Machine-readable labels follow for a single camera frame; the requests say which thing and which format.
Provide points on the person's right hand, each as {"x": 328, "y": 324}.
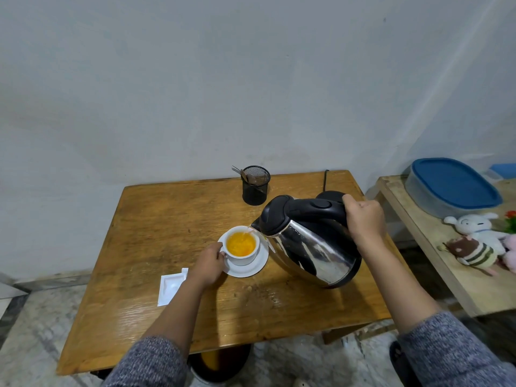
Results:
{"x": 367, "y": 225}

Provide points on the person's left hand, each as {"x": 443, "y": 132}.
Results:
{"x": 205, "y": 265}

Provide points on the person's right thumb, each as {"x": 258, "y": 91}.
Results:
{"x": 348, "y": 202}

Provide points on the person's left fingers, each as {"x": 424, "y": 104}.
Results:
{"x": 219, "y": 253}

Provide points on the white cup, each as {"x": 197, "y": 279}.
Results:
{"x": 242, "y": 259}

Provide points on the person's left forearm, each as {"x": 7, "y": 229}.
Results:
{"x": 169, "y": 322}

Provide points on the person's right forearm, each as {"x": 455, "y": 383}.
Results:
{"x": 403, "y": 298}

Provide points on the orange drink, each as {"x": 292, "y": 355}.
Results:
{"x": 241, "y": 245}

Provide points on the white saucer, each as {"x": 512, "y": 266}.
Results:
{"x": 258, "y": 263}

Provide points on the white paper sachet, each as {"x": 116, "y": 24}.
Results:
{"x": 169, "y": 288}

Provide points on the brown wooden table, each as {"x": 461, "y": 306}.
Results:
{"x": 161, "y": 221}

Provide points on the black mesh cup holder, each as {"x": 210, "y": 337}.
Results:
{"x": 255, "y": 193}

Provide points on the brown spoon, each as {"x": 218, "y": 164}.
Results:
{"x": 252, "y": 179}

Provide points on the metal fork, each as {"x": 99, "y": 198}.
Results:
{"x": 238, "y": 171}

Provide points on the grey container with blue lid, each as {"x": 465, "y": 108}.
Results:
{"x": 451, "y": 185}

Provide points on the black round bin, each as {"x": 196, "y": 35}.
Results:
{"x": 225, "y": 364}

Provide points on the light wooden side table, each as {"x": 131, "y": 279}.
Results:
{"x": 439, "y": 274}

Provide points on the brown striped plush toy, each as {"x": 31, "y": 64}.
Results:
{"x": 471, "y": 253}

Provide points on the white plush bunny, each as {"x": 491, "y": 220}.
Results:
{"x": 479, "y": 229}

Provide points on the blue box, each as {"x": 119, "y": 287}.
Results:
{"x": 504, "y": 171}

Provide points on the orange artificial flower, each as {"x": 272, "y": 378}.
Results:
{"x": 511, "y": 221}

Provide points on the pink plush toy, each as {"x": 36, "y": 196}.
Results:
{"x": 511, "y": 253}

